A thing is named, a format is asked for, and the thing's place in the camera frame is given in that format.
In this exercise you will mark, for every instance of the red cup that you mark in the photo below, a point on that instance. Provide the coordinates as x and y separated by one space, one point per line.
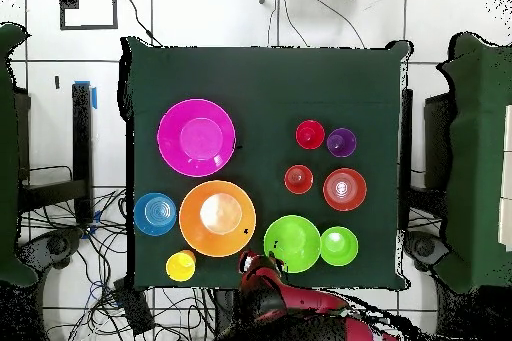
310 134

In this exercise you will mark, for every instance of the orange cup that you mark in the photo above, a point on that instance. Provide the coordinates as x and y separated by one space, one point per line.
298 179

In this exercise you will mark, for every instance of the dark grey chair base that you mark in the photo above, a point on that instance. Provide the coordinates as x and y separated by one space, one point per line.
56 245
424 246

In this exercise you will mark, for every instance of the black power brick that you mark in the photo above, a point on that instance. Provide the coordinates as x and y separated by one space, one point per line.
134 309

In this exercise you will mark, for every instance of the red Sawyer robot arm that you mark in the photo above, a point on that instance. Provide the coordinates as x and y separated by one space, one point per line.
312 301

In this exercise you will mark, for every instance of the large orange bowl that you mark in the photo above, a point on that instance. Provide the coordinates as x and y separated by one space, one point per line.
192 229

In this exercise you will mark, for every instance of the large pink bowl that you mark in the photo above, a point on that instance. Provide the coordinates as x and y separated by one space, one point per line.
196 137

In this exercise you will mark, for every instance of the blue tape strip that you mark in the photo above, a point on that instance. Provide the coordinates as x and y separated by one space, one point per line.
94 99

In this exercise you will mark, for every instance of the black metal stand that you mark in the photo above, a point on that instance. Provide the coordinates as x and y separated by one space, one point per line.
82 149

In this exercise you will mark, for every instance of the purple cup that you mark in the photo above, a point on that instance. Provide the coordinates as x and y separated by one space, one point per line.
341 142

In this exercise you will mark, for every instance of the small blue bowl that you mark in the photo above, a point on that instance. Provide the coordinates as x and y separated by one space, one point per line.
150 213

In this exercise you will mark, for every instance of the small green bowl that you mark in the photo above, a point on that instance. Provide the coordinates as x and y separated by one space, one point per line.
339 246

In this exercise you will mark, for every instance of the white box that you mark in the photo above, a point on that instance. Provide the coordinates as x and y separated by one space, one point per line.
507 177

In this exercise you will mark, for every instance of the yellow cup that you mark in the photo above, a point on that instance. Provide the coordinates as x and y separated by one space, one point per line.
180 267

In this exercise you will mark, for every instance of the black box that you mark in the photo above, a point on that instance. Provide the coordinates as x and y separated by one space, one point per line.
23 137
438 145

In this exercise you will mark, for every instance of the black upright post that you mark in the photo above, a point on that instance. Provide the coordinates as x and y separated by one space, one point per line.
406 157

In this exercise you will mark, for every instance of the black floor tape square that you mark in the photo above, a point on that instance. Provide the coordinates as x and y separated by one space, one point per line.
88 27

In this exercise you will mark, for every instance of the large green bowl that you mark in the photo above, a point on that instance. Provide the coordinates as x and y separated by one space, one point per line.
296 239

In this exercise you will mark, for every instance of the small orange bowl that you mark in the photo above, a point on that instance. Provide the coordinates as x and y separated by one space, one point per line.
334 197

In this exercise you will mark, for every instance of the dark green tablecloth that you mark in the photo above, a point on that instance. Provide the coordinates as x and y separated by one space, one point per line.
260 85
8 157
480 157

